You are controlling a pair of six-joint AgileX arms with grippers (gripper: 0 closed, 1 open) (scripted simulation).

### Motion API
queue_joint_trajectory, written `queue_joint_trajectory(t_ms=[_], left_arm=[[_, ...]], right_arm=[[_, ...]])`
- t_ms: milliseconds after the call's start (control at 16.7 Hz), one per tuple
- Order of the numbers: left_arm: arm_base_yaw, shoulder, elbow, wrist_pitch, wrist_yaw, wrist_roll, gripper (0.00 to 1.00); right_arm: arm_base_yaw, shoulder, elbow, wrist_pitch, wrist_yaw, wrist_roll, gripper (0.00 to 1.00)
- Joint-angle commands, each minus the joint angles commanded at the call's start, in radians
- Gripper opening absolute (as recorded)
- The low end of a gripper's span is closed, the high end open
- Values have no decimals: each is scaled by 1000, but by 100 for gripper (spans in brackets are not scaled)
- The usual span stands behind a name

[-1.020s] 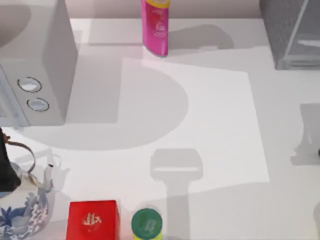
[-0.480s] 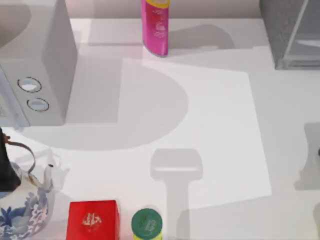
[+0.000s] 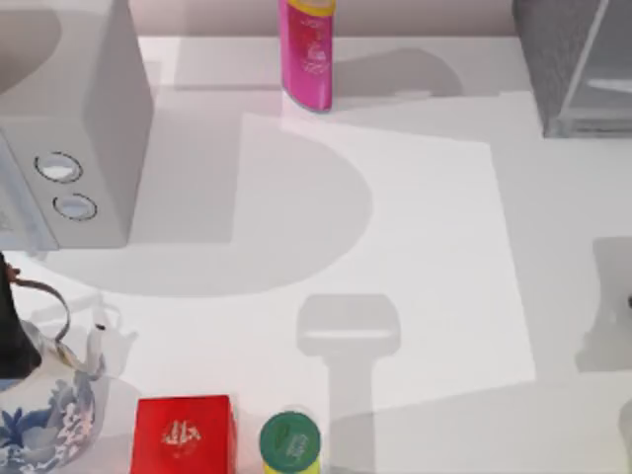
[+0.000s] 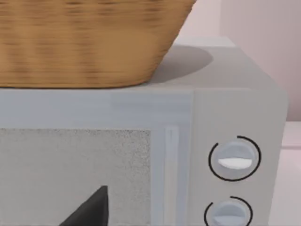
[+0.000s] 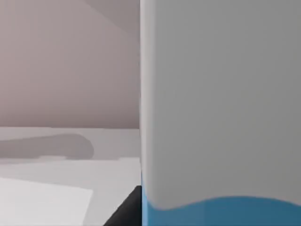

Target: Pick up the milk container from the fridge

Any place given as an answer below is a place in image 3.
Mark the pink bottle with yellow cap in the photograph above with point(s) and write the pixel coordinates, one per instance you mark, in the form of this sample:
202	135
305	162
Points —
307	59

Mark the green and yellow can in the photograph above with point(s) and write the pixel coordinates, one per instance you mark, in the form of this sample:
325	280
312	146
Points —
290	441

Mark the red box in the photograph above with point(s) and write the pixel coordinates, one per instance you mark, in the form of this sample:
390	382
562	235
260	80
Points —
181	434

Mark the smaller microwave knob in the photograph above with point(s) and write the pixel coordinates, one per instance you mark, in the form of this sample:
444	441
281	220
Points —
75	206

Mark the larger microwave knob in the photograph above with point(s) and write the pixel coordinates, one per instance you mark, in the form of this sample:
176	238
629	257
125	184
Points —
58	167

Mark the pale microwave oven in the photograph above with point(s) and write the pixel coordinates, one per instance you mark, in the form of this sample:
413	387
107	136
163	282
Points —
79	99

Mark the blue and white teapot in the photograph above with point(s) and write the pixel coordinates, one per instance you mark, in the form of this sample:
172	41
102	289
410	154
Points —
49	410

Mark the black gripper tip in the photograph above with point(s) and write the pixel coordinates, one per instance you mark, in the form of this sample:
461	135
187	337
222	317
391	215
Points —
12	336

